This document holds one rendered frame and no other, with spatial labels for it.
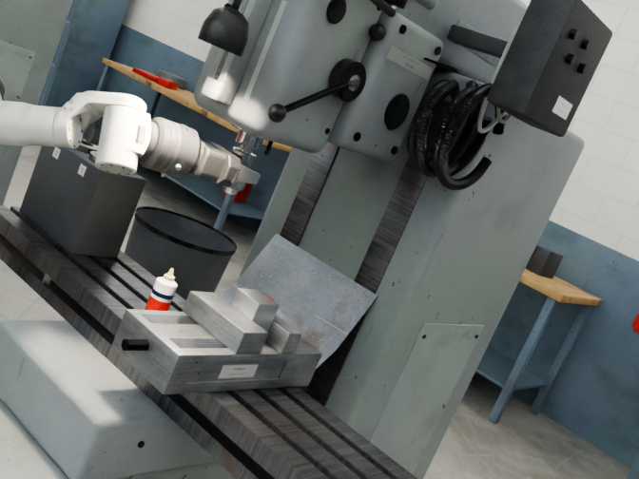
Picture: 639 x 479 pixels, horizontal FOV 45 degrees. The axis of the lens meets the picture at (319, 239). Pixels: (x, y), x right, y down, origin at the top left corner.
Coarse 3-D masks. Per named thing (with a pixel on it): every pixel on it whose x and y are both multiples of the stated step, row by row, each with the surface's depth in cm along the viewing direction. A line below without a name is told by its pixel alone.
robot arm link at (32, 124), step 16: (0, 96) 129; (0, 112) 124; (16, 112) 124; (32, 112) 124; (48, 112) 124; (0, 128) 124; (16, 128) 124; (32, 128) 124; (48, 128) 124; (16, 144) 127; (32, 144) 127; (48, 144) 126
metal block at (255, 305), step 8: (240, 288) 134; (240, 296) 133; (248, 296) 132; (256, 296) 134; (264, 296) 136; (232, 304) 134; (240, 304) 133; (248, 304) 132; (256, 304) 131; (264, 304) 132; (272, 304) 133; (248, 312) 132; (256, 312) 131; (264, 312) 133; (272, 312) 134; (256, 320) 132; (264, 320) 134; (272, 320) 135; (264, 328) 134
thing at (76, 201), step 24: (48, 168) 167; (72, 168) 162; (96, 168) 158; (48, 192) 166; (72, 192) 161; (96, 192) 158; (120, 192) 162; (48, 216) 165; (72, 216) 161; (96, 216) 160; (120, 216) 165; (72, 240) 160; (96, 240) 163; (120, 240) 168
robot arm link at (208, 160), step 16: (192, 128) 132; (192, 144) 129; (208, 144) 137; (176, 160) 128; (192, 160) 130; (208, 160) 132; (224, 160) 133; (240, 160) 134; (176, 176) 132; (208, 176) 133; (224, 176) 133
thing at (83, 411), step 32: (32, 320) 142; (64, 320) 148; (0, 352) 136; (32, 352) 131; (64, 352) 135; (96, 352) 140; (0, 384) 135; (32, 384) 129; (64, 384) 125; (96, 384) 129; (128, 384) 133; (32, 416) 128; (64, 416) 123; (96, 416) 119; (128, 416) 123; (160, 416) 128; (64, 448) 122; (96, 448) 120; (128, 448) 125; (160, 448) 131; (192, 448) 137
